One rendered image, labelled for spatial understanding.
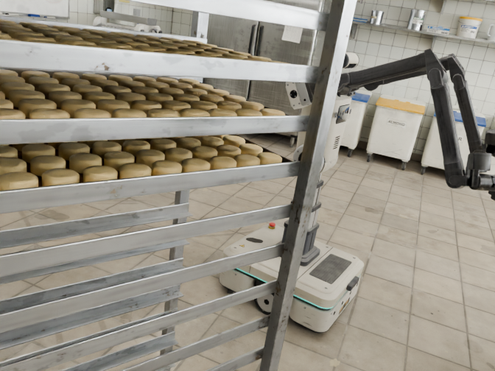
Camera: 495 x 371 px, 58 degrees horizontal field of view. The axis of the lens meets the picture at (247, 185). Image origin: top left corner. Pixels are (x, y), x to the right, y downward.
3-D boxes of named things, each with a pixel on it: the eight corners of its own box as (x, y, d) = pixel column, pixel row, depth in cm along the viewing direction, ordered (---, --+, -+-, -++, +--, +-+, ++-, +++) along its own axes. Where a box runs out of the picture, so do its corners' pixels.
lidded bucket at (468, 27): (476, 39, 515) (482, 20, 507) (477, 39, 493) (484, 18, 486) (453, 36, 522) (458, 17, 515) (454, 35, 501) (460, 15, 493)
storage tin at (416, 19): (421, 31, 531) (426, 12, 523) (420, 31, 515) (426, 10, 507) (406, 29, 536) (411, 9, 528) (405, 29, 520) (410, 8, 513)
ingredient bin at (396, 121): (361, 161, 538) (376, 99, 511) (367, 151, 595) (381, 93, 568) (407, 172, 522) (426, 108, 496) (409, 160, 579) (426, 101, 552)
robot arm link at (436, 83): (432, 77, 168) (424, 71, 159) (448, 73, 165) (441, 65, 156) (452, 190, 163) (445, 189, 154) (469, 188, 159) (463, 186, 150)
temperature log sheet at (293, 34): (300, 43, 504) (305, 15, 494) (300, 43, 502) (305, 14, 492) (282, 40, 511) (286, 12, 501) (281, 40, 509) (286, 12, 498)
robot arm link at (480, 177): (465, 189, 154) (477, 190, 149) (466, 169, 154) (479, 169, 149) (481, 190, 156) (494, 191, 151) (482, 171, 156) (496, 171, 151)
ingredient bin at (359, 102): (310, 149, 557) (323, 87, 530) (320, 140, 614) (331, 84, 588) (353, 159, 542) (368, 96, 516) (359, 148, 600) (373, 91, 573)
